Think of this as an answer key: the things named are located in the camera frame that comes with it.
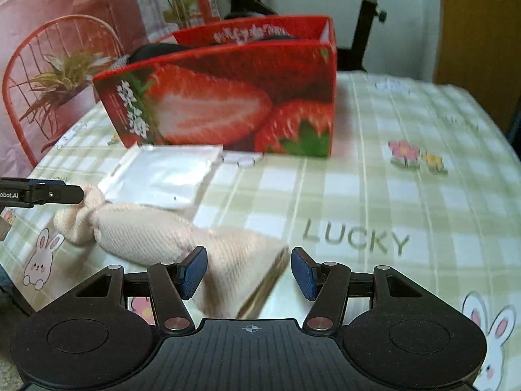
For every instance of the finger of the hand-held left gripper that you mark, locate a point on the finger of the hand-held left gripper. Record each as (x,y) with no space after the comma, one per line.
(57,193)

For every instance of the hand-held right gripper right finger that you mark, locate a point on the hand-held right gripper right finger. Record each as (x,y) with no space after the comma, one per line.
(303,273)

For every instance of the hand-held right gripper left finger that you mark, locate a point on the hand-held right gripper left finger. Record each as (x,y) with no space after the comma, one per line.
(194,273)

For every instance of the beige knit cloth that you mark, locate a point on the beige knit cloth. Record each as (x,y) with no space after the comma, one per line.
(142,228)

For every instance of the grey mesh cloth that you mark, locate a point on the grey mesh cloth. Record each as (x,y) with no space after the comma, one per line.
(121,63)

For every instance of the red strawberry print cardboard box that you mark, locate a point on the red strawberry print cardboard box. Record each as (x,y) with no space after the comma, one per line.
(228,102)

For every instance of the white plastic packet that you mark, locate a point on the white plastic packet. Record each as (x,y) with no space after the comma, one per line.
(163,175)

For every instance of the green checkered tablecloth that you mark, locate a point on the green checkered tablecloth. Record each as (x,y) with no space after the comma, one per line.
(366,191)

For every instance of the red printed hanging cloth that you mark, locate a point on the red printed hanging cloth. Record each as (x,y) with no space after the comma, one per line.
(61,49)

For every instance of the black exercise bike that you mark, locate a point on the black exercise bike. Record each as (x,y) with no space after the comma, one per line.
(366,16)

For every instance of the wooden door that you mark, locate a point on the wooden door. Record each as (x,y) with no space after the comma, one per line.
(468,28)

